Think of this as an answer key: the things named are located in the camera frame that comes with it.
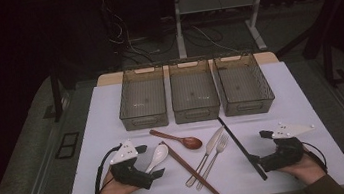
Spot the white floor cable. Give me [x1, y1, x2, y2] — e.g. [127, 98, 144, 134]
[192, 19, 239, 57]

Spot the bundle of black floor cables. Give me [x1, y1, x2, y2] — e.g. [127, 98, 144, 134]
[100, 0, 179, 69]

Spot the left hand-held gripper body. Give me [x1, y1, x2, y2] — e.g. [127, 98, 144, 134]
[106, 137, 156, 194]

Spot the silver table knife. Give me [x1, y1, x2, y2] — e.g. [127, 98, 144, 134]
[178, 126, 232, 189]

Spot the brown wooden spoon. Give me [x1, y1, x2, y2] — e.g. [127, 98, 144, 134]
[148, 123, 204, 156]

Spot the white ceramic spoon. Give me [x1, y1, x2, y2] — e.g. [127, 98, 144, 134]
[141, 143, 173, 175]

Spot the black metal stand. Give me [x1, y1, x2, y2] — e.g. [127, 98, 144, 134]
[320, 37, 344, 89]
[36, 66, 75, 125]

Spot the transparent brown plastic bin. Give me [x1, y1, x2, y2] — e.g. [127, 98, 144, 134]
[113, 64, 172, 133]
[212, 49, 278, 119]
[167, 56, 223, 126]

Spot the silver fork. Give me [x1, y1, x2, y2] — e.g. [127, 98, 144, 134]
[189, 133, 236, 193]

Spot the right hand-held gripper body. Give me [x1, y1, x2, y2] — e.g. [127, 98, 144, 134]
[255, 118, 321, 174]

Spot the white table mat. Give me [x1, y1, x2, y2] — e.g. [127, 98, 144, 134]
[50, 52, 344, 194]

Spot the person's right hand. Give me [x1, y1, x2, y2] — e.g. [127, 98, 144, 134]
[277, 149, 329, 190]

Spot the white metal desk frame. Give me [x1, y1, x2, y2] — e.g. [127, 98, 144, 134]
[170, 0, 270, 63]

